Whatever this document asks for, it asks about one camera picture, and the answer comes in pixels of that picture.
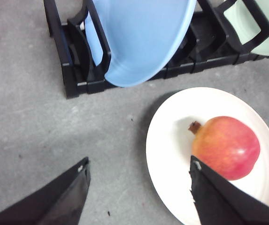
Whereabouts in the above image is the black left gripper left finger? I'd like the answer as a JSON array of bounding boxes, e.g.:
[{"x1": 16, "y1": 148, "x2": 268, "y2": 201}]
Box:
[{"x1": 0, "y1": 157, "x2": 91, "y2": 225}]

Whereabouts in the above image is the red pomegranate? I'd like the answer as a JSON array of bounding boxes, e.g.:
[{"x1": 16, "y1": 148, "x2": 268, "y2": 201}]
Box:
[{"x1": 189, "y1": 117, "x2": 261, "y2": 180}]

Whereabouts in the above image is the white plate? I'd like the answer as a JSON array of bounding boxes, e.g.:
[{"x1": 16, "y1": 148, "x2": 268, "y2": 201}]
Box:
[{"x1": 146, "y1": 87, "x2": 269, "y2": 225}]

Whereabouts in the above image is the blue plate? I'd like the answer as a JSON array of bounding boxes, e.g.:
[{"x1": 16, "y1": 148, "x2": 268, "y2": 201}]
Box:
[{"x1": 85, "y1": 0, "x2": 196, "y2": 87}]

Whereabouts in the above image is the light green plate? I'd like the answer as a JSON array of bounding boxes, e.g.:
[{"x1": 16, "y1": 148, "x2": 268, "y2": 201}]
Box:
[{"x1": 223, "y1": 0, "x2": 269, "y2": 55}]

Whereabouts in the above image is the black plastic dish rack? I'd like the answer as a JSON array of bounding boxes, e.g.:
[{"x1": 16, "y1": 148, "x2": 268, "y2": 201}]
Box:
[{"x1": 44, "y1": 0, "x2": 269, "y2": 98}]

